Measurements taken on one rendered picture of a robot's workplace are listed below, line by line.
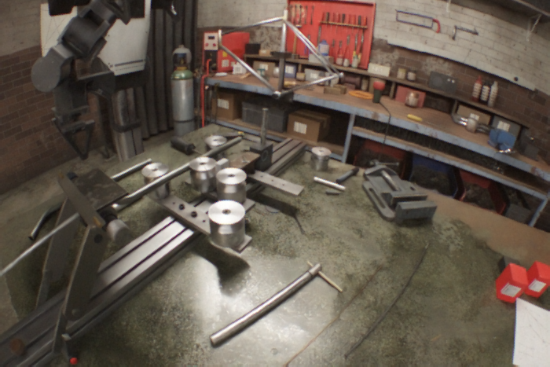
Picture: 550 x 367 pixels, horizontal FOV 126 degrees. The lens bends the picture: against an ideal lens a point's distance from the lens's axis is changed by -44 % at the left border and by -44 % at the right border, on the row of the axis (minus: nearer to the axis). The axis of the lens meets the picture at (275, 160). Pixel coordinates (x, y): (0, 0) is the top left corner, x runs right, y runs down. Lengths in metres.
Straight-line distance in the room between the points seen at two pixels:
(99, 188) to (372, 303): 0.38
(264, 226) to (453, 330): 0.37
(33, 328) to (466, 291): 0.64
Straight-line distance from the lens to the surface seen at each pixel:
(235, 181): 0.40
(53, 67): 0.45
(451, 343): 0.42
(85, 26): 0.51
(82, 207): 0.28
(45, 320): 0.39
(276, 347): 0.33
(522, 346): 0.52
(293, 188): 0.48
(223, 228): 0.34
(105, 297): 0.36
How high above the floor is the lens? 1.19
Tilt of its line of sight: 28 degrees down
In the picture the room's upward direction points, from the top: 5 degrees clockwise
